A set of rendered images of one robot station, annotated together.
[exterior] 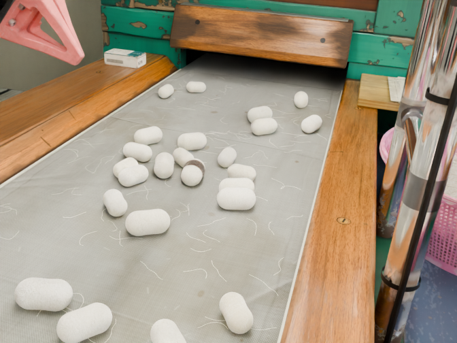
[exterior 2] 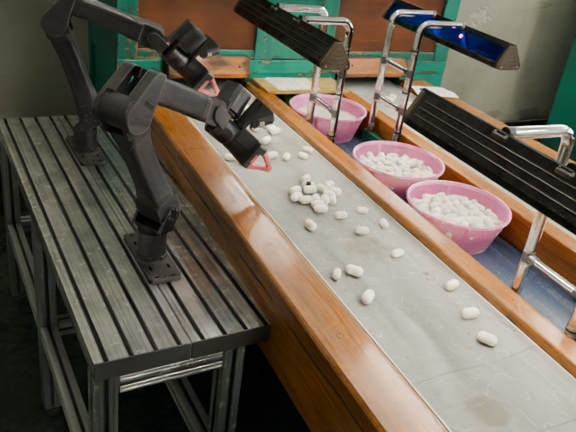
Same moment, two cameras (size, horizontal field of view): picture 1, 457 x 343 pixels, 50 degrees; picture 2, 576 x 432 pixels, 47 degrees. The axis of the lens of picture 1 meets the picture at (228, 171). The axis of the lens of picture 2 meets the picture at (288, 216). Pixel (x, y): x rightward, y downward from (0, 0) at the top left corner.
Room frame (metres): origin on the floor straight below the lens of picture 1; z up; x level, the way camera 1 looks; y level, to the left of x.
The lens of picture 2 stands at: (-1.05, 1.22, 1.46)
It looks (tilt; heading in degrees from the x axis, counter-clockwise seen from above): 28 degrees down; 317
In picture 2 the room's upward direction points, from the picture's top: 8 degrees clockwise
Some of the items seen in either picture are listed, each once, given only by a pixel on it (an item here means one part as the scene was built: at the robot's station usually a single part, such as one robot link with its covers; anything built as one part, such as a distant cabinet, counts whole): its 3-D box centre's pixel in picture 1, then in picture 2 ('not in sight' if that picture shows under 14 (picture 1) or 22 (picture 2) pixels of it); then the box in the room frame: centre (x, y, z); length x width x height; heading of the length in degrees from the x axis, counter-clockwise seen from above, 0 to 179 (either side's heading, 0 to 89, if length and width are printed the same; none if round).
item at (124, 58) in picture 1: (125, 58); not in sight; (0.81, 0.19, 0.78); 0.06 x 0.04 x 0.02; 76
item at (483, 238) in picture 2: not in sight; (454, 219); (-0.21, -0.13, 0.72); 0.27 x 0.27 x 0.10
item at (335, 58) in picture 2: not in sight; (285, 24); (0.39, 0.01, 1.08); 0.62 x 0.08 x 0.07; 166
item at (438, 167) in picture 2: not in sight; (395, 173); (0.06, -0.19, 0.72); 0.27 x 0.27 x 0.10
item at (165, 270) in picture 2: not in sight; (152, 242); (0.04, 0.61, 0.71); 0.20 x 0.07 x 0.08; 170
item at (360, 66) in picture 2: not in sight; (375, 66); (0.67, -0.70, 0.83); 0.30 x 0.06 x 0.07; 76
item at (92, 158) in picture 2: not in sight; (85, 138); (0.63, 0.50, 0.71); 0.20 x 0.07 x 0.08; 170
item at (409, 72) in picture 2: not in sight; (413, 85); (0.27, -0.45, 0.90); 0.20 x 0.19 x 0.45; 166
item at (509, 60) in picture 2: not in sight; (445, 30); (0.26, -0.53, 1.08); 0.62 x 0.08 x 0.07; 166
